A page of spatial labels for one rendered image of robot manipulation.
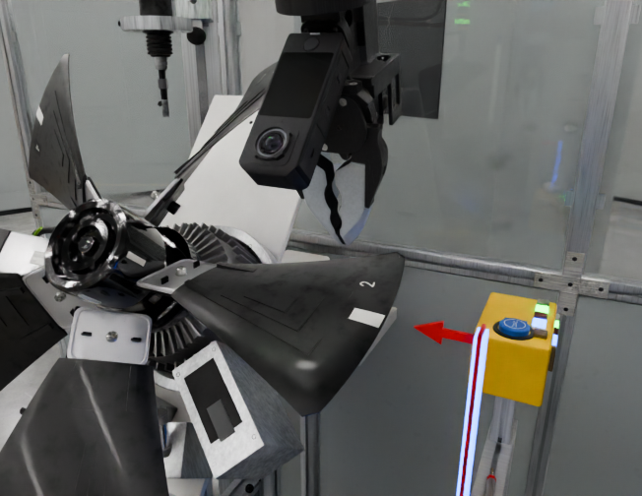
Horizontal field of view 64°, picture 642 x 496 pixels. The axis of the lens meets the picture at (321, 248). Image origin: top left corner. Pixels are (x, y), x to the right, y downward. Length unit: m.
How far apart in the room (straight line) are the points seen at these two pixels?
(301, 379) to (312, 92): 0.25
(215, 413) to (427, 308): 0.75
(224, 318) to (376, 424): 1.05
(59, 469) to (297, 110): 0.46
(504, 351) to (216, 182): 0.57
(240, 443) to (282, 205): 0.41
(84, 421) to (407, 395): 0.96
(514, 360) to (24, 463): 0.59
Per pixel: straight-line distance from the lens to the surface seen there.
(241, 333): 0.51
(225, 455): 0.66
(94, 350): 0.67
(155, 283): 0.62
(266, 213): 0.89
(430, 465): 1.55
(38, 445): 0.65
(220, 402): 0.67
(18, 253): 1.02
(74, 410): 0.65
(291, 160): 0.33
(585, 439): 1.41
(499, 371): 0.77
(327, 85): 0.36
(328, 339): 0.49
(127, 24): 0.58
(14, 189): 6.04
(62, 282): 0.65
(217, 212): 0.94
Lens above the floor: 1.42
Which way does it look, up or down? 19 degrees down
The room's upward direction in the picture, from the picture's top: straight up
